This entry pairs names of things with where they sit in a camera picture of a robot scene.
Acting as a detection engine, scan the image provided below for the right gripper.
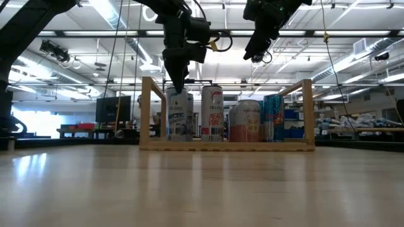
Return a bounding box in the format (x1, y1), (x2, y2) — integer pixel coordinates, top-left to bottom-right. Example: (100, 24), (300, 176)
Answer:
(242, 0), (304, 61)

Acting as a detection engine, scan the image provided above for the black television screen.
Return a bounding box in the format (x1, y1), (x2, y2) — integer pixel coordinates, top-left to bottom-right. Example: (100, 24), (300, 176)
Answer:
(95, 95), (132, 124)

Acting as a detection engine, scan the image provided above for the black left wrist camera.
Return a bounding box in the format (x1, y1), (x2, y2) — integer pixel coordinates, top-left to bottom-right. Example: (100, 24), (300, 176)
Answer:
(188, 17), (212, 45)

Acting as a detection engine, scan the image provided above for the cluttered wooden workbench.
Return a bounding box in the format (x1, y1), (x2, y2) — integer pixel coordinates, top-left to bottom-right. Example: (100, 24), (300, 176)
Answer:
(315, 113), (404, 143)

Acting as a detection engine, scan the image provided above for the blue slim energy drink can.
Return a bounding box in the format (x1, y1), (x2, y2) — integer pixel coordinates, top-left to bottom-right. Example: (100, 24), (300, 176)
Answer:
(263, 93), (285, 143)

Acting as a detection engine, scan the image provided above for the wooden slatted shelf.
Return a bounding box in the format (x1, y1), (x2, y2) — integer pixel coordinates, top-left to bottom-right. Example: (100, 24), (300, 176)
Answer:
(138, 76), (316, 152)

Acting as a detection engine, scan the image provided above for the red storage bin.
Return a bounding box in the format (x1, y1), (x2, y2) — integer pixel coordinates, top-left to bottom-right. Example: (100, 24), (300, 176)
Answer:
(68, 122), (95, 131)

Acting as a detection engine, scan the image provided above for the black ceiling-mounted device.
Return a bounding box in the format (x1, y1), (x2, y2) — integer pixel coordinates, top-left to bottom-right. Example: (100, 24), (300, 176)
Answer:
(374, 51), (391, 62)
(39, 40), (71, 63)

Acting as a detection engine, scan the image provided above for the yellow black hanging cable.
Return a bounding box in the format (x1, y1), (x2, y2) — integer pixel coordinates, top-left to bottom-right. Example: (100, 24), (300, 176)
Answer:
(319, 0), (359, 135)

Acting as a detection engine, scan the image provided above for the blue storage bin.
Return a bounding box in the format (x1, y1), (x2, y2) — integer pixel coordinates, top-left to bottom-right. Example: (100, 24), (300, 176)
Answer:
(283, 108), (304, 139)

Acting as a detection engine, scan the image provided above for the Peach Vibe Celsius can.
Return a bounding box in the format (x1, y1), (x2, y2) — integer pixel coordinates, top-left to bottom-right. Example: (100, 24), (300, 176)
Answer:
(201, 84), (225, 143)

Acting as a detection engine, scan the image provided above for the white hanging ring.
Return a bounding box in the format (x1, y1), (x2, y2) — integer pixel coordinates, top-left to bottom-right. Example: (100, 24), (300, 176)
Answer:
(141, 5), (159, 23)

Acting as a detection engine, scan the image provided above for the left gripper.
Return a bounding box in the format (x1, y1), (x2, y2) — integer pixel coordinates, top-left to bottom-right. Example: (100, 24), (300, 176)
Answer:
(154, 9), (208, 95)

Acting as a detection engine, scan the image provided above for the white air vent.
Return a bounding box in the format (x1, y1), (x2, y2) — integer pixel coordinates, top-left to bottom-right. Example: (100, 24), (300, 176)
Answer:
(352, 37), (367, 55)

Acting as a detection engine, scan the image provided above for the person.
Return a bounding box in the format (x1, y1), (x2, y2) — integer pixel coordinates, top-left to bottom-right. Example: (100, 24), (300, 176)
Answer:
(131, 93), (158, 130)

